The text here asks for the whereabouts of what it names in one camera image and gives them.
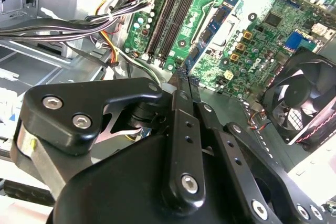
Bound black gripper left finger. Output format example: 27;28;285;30
12;67;208;207

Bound blue RAM stick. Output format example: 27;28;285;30
183;0;238;74

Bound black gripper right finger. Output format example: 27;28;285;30
188;75;329;224

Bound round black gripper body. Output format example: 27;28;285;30
51;134;254;224

